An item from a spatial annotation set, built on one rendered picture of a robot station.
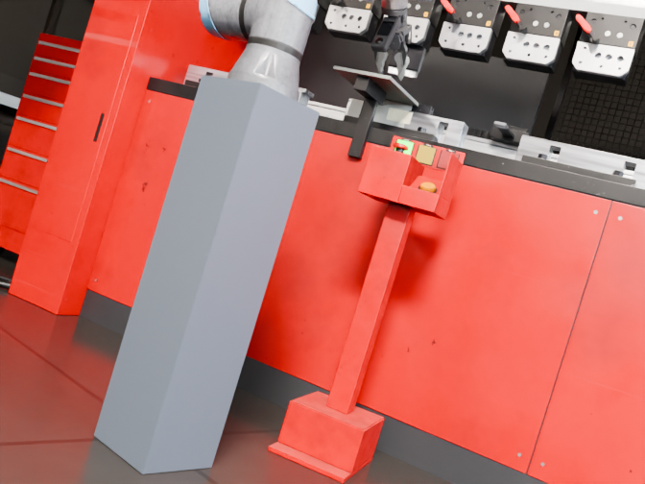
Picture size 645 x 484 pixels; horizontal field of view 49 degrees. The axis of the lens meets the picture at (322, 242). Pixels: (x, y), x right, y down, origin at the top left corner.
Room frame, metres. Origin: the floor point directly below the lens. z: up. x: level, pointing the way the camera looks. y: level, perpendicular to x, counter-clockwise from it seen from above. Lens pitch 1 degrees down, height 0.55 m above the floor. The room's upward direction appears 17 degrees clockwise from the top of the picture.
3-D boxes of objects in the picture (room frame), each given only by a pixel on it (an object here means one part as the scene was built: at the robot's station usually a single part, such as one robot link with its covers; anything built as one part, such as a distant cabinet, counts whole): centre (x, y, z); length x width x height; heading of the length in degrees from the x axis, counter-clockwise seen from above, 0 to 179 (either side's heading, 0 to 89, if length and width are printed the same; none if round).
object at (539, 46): (2.07, -0.42, 1.26); 0.15 x 0.09 x 0.17; 64
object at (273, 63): (1.45, 0.21, 0.82); 0.15 x 0.15 x 0.10
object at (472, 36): (2.15, -0.24, 1.26); 0.15 x 0.09 x 0.17; 64
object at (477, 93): (2.79, -0.09, 1.12); 1.13 x 0.02 x 0.44; 64
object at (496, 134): (2.23, -0.46, 1.01); 0.26 x 0.12 x 0.05; 154
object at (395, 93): (2.10, -0.02, 1.00); 0.26 x 0.18 x 0.01; 154
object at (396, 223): (1.79, -0.17, 0.39); 0.06 x 0.06 x 0.54; 70
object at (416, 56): (2.23, -0.09, 1.13); 0.10 x 0.02 x 0.10; 64
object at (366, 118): (2.06, 0.00, 0.88); 0.14 x 0.04 x 0.22; 154
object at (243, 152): (1.45, 0.21, 0.39); 0.18 x 0.18 x 0.78; 50
